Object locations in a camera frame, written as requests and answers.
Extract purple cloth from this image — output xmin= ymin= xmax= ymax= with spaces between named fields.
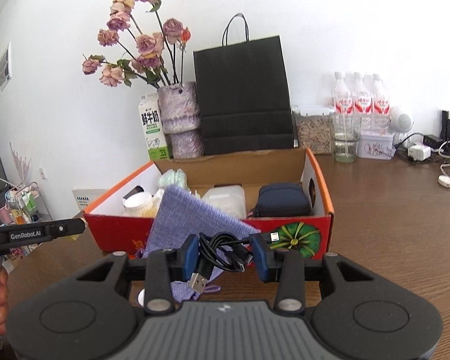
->
xmin=135 ymin=184 xmax=262 ymax=303

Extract white bottle cap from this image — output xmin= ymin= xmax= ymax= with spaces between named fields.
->
xmin=137 ymin=289 xmax=145 ymax=307

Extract translucent cotton swab box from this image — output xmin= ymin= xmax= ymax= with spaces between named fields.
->
xmin=201 ymin=185 xmax=248 ymax=219

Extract black upright device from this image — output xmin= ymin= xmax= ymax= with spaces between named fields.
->
xmin=440 ymin=111 xmax=450 ymax=141

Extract short black usb cable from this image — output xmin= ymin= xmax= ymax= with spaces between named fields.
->
xmin=187 ymin=230 xmax=281 ymax=294

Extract black charger cable bundle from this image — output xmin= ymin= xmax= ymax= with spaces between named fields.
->
xmin=394 ymin=131 xmax=450 ymax=164

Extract white power adapter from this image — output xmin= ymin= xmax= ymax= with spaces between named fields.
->
xmin=407 ymin=144 xmax=432 ymax=162

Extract clear jar of seeds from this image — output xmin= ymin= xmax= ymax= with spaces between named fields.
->
xmin=292 ymin=105 xmax=334 ymax=155

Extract white round speaker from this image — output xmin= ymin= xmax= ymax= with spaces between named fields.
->
xmin=389 ymin=107 xmax=414 ymax=144

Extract left water bottle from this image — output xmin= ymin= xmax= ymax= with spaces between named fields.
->
xmin=332 ymin=72 xmax=353 ymax=131

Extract white tin box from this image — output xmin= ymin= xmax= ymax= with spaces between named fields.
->
xmin=357 ymin=131 xmax=396 ymax=160

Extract wire storage rack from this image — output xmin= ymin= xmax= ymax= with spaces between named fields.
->
xmin=0 ymin=171 xmax=53 ymax=267

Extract navy zip case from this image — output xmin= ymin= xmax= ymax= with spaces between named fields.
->
xmin=251 ymin=183 xmax=311 ymax=218

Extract dried rose bouquet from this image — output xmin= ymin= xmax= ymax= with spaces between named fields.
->
xmin=82 ymin=0 xmax=192 ymax=89

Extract clear green pack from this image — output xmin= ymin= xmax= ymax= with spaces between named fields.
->
xmin=157 ymin=168 xmax=189 ymax=191

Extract middle water bottle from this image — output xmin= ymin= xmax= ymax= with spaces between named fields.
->
xmin=353 ymin=72 xmax=373 ymax=131

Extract empty glass cup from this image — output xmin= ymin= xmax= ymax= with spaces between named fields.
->
xmin=332 ymin=121 xmax=360 ymax=164

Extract white milk carton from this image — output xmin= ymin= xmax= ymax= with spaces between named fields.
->
xmin=138 ymin=92 xmax=172 ymax=161

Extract yellow plush toy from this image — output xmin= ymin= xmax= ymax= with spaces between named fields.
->
xmin=139 ymin=206 xmax=159 ymax=219

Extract black paper bag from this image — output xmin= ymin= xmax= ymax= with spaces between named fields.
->
xmin=193 ymin=25 xmax=294 ymax=155

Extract right water bottle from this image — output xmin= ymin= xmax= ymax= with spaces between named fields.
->
xmin=372 ymin=74 xmax=390 ymax=133

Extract red cardboard box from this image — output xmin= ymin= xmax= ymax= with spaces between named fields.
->
xmin=84 ymin=149 xmax=334 ymax=259

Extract purple ceramic vase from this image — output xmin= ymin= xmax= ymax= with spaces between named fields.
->
xmin=157 ymin=81 xmax=204 ymax=159

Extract water bottle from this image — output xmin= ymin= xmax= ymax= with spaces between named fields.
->
xmin=353 ymin=72 xmax=373 ymax=131
xmin=372 ymin=74 xmax=390 ymax=133
xmin=332 ymin=72 xmax=353 ymax=131

